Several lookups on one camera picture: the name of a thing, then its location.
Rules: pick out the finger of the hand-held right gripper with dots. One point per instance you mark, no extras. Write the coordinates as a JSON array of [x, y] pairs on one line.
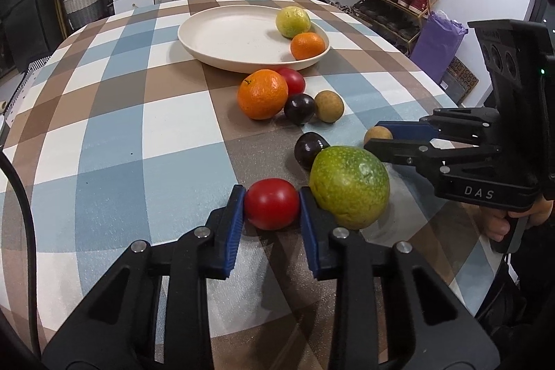
[[399, 151], [407, 130]]

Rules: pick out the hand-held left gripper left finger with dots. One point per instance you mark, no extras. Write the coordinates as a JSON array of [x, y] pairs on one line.
[[232, 231]]

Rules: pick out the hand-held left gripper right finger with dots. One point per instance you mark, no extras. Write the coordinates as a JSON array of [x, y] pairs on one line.
[[311, 235]]

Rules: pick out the small brown round fruit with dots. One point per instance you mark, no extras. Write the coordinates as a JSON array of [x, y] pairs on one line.
[[376, 133], [329, 105]]

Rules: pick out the red tomato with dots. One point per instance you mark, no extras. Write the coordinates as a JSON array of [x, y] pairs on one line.
[[295, 80], [272, 204]]

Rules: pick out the large green citrus fruit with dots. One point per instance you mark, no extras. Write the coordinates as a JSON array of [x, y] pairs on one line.
[[349, 186]]

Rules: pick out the dark purple passion fruit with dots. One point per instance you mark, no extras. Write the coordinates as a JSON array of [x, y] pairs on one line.
[[299, 108], [308, 149]]

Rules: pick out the small orange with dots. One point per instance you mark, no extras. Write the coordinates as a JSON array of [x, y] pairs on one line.
[[308, 45]]

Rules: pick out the large orange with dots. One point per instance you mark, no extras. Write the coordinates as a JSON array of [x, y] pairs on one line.
[[262, 94]]

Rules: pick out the cream round plate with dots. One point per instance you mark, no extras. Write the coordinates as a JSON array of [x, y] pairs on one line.
[[230, 36]]

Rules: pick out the person's right hand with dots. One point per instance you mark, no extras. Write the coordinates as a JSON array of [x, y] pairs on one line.
[[493, 225]]

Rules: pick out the patterned doormat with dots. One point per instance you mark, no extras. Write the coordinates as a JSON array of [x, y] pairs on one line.
[[459, 77]]

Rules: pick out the purple bag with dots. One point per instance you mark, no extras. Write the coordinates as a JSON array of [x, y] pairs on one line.
[[435, 45]]

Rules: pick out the checked tablecloth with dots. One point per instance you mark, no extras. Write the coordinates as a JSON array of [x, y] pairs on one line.
[[108, 136]]

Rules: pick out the yellow-green citrus fruit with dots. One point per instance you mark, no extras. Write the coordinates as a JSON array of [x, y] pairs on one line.
[[292, 22]]

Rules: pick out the person's dark clothing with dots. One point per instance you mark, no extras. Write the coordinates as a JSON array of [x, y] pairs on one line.
[[511, 300]]

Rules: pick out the striped rug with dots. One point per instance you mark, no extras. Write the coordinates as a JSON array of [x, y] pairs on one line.
[[39, 63]]

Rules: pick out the woven laundry basket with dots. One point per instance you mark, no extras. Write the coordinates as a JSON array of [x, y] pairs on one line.
[[84, 6]]

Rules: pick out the black refrigerator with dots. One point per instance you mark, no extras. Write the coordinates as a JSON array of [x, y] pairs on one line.
[[26, 6]]

